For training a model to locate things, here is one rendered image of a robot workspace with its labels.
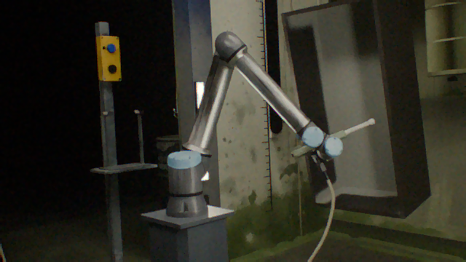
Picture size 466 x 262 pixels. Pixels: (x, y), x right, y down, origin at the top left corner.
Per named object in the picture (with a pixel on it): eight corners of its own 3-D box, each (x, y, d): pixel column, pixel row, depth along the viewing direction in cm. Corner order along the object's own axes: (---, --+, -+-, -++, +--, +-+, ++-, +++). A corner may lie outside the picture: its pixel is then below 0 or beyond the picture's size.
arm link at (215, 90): (168, 180, 225) (215, 26, 219) (176, 175, 242) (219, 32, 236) (199, 190, 224) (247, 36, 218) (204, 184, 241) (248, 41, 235)
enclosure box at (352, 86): (342, 186, 323) (314, 7, 300) (431, 195, 281) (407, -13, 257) (313, 206, 300) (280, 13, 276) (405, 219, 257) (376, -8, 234)
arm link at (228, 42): (225, 21, 207) (330, 136, 206) (228, 26, 219) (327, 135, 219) (206, 40, 208) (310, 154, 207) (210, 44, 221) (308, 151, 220)
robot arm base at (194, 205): (183, 220, 202) (181, 196, 201) (157, 213, 216) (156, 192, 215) (216, 211, 214) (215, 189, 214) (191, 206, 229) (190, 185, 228)
